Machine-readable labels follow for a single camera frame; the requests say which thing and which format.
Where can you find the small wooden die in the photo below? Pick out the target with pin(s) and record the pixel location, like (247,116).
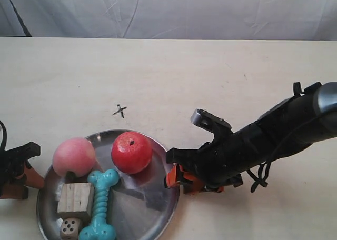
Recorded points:
(70,228)

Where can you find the grey wooden block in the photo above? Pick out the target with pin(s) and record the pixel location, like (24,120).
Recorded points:
(76,200)

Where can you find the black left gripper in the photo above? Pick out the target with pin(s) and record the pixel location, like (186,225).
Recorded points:
(17,174)

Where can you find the pink peach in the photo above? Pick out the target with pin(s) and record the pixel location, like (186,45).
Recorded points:
(75,155)

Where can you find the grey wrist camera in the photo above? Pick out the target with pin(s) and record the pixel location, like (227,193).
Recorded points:
(209,122)

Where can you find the white backdrop cloth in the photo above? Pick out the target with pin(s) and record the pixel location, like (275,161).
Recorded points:
(171,19)

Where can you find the round silver metal plate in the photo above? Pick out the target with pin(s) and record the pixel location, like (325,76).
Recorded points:
(139,205)

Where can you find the red apple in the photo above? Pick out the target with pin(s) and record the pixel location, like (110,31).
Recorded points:
(131,152)

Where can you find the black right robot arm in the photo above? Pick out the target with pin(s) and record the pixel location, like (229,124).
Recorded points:
(291,126)

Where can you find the teal rubber bone toy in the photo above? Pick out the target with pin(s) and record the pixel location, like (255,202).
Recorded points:
(98,228)

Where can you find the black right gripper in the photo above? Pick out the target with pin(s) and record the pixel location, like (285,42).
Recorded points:
(218,163)

